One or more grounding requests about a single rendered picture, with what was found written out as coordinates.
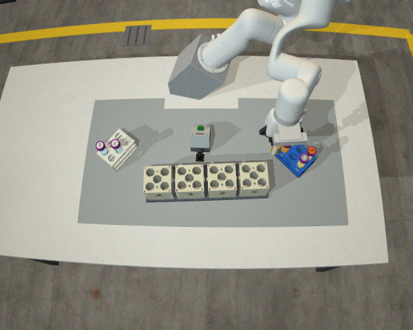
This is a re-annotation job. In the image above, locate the white tube rack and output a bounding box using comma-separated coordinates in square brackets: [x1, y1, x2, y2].
[97, 131, 138, 171]

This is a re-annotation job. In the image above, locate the grey bench mat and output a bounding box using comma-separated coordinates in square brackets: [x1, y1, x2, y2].
[78, 98, 348, 228]

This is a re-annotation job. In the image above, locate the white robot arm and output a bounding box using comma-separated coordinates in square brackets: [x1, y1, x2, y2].
[198, 0, 352, 146]

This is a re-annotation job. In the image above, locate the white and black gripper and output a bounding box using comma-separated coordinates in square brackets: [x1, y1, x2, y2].
[259, 108, 304, 146]

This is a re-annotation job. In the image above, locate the blue tube rack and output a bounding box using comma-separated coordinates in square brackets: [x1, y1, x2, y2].
[275, 145, 316, 177]

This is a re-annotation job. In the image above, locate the beige bucket adapter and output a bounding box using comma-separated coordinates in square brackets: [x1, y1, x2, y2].
[175, 164, 205, 199]
[206, 163, 237, 198]
[238, 162, 269, 197]
[143, 166, 174, 200]

